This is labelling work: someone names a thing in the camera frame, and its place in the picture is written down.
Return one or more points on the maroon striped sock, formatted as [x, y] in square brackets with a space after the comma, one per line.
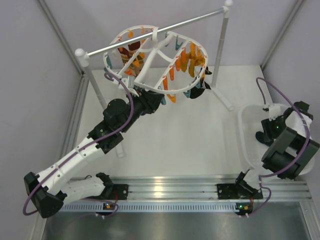
[126, 54]

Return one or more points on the teal front clothes peg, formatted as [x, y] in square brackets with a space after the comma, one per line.
[163, 101]

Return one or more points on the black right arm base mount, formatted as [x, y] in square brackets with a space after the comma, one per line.
[230, 191]

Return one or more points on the teal back clothes peg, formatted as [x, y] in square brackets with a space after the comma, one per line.
[178, 43]

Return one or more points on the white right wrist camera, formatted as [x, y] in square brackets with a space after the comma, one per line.
[273, 110]

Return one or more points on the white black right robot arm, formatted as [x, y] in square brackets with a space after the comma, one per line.
[276, 144]

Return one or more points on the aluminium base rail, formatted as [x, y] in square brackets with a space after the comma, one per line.
[203, 188]

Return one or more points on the white metal drying rack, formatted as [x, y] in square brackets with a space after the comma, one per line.
[83, 58]

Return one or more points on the teal left clothes peg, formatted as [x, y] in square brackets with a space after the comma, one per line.
[108, 63]

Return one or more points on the teal right clothes peg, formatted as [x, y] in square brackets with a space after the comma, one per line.
[187, 94]

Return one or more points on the orange front clothes peg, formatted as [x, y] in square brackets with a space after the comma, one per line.
[172, 97]

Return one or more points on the white round sock hanger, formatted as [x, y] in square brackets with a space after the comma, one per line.
[154, 46]

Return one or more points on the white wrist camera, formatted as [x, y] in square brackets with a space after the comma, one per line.
[129, 84]
[273, 110]

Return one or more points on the orange inner peg row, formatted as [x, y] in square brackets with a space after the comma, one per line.
[175, 65]

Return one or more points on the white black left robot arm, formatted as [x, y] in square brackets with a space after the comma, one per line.
[51, 189]

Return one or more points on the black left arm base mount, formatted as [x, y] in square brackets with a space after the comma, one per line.
[117, 191]

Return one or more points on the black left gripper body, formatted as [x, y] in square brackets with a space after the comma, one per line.
[141, 104]

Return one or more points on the mustard yellow sock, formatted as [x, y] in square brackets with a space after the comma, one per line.
[195, 58]

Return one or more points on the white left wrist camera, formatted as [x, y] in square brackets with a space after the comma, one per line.
[129, 84]

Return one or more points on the white plastic basket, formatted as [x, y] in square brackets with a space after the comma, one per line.
[249, 119]

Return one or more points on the dark navy sock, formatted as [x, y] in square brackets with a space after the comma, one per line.
[198, 90]
[259, 135]

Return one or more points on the teal clothes peg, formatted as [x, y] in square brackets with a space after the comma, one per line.
[178, 43]
[163, 101]
[108, 63]
[187, 94]

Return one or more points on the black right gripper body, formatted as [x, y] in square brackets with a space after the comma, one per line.
[273, 128]

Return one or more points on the slotted grey cable duct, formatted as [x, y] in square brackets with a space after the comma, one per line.
[157, 207]

